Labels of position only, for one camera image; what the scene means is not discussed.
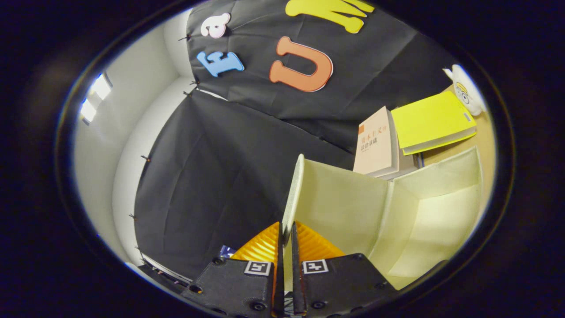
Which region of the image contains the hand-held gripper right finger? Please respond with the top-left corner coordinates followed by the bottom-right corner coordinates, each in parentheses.
top-left (291, 221), bottom-right (398, 318)

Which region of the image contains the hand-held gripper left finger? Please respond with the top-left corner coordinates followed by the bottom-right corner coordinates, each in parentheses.
top-left (181, 222), bottom-right (285, 318)

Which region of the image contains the foldable fabric storage box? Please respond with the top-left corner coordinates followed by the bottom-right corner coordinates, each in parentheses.
top-left (282, 146), bottom-right (484, 292)

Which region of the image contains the black backdrop cloth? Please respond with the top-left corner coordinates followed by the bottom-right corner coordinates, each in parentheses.
top-left (132, 0), bottom-right (462, 283)

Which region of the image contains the beige paperback book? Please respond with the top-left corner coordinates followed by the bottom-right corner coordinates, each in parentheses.
top-left (352, 106), bottom-right (400, 178)

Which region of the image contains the yellow book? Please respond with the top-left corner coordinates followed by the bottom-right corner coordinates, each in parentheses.
top-left (391, 91), bottom-right (478, 156)

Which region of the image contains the white plush toy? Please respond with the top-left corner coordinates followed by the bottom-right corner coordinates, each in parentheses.
top-left (443, 64), bottom-right (487, 116)

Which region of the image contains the large ceiling light panel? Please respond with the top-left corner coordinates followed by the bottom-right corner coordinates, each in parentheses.
top-left (79, 73), bottom-right (113, 124)

